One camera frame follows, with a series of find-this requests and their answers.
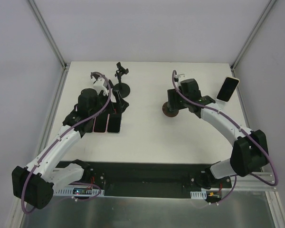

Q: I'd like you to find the silver-edged phone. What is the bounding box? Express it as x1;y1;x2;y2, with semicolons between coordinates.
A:
107;114;122;133

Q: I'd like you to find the brown round-base phone stand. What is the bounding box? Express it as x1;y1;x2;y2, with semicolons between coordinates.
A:
162;102;179;118

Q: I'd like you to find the black round-base phone stand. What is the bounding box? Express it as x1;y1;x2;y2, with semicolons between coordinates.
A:
113;62;131;98

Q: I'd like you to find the pink-case phone front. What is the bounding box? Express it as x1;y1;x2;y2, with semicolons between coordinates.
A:
93;114;109;133

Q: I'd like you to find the pink-case phone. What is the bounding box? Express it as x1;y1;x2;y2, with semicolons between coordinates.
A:
216;77;240;102
93;114;109;133

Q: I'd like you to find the black phone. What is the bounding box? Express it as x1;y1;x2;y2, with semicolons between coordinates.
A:
84;125;94;133

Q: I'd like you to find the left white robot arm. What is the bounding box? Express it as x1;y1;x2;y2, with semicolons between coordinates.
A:
11;88;129;214

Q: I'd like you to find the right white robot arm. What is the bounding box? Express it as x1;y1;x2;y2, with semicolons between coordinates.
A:
162;75;270;188

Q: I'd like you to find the white phone stand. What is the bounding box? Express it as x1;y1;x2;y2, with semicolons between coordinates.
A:
215;98;228;111

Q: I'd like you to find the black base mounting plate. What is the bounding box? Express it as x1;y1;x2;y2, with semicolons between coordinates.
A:
54;159;236;199

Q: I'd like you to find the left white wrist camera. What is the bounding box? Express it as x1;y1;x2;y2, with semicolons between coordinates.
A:
90;73;109;96

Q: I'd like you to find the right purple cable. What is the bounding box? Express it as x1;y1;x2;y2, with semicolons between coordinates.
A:
172;69;280;187

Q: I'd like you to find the purple cable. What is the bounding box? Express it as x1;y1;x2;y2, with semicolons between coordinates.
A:
172;69;280;187
21;71;113;215

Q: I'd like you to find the right aluminium table rail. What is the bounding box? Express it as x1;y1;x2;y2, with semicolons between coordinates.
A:
229;66;259;152

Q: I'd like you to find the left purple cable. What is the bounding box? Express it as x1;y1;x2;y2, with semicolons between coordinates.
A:
21;71;113;215

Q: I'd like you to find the left white cable duct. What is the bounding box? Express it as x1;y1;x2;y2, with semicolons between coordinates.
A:
53;187;105;197

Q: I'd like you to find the white cable duct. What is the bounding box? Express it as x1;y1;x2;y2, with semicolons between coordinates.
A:
53;187;105;197
190;190;207;200

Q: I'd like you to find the right white cable duct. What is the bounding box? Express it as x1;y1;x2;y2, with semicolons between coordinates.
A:
190;190;207;200

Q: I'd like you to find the right aluminium frame post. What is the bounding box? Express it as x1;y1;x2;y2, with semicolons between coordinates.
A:
230;0;278;72

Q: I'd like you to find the aluminium frame post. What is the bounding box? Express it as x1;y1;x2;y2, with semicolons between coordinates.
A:
230;0;278;72
27;0;67;68

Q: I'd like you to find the left aluminium frame post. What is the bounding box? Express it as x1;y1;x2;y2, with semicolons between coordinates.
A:
27;0;67;68

